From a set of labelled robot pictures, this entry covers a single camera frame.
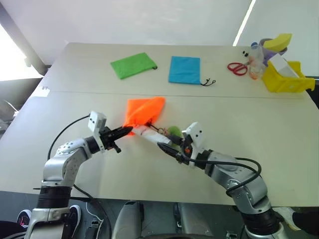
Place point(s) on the white tube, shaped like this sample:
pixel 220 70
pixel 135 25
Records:
pixel 152 136

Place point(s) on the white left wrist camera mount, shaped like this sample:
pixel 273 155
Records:
pixel 96 121

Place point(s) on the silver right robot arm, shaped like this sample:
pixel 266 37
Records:
pixel 239 179

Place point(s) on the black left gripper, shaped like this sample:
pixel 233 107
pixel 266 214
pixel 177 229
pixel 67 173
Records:
pixel 107 139

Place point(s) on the black shoe white sole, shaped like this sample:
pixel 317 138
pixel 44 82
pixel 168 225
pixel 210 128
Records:
pixel 74 216

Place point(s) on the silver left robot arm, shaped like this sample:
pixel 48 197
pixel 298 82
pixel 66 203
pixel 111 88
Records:
pixel 66 160

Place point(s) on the green fabric pouch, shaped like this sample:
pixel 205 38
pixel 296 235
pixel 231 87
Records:
pixel 133 65

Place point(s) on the clear plastic bottle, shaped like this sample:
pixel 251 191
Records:
pixel 256 59

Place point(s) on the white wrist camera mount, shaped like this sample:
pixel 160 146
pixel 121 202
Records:
pixel 96 121
pixel 197 135

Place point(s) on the black shoe with red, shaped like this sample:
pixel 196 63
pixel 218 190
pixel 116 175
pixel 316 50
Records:
pixel 23 217

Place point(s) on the white box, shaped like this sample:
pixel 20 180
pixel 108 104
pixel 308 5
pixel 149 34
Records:
pixel 281 65

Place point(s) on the small black clips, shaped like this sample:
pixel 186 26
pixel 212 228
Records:
pixel 244 53

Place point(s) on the yellow plastic bin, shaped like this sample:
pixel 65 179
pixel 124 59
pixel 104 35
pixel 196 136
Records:
pixel 281 83

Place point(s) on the grey rounded shape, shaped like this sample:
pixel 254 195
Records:
pixel 128 220

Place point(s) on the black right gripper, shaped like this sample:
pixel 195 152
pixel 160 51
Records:
pixel 185 154

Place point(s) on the yellow sponge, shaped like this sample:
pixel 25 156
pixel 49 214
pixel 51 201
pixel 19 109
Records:
pixel 277 41

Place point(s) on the blue fabric pouch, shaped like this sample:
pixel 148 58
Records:
pixel 185 70

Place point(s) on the grey diagonal beam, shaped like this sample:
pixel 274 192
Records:
pixel 22 42

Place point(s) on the orange fabric pouch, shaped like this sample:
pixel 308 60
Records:
pixel 142 110

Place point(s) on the white table edge bracket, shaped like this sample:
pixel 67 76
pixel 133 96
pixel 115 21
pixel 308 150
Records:
pixel 43 91

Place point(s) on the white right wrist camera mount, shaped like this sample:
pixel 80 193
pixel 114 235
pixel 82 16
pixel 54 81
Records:
pixel 197 135

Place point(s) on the purple plastic container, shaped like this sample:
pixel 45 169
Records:
pixel 270 53

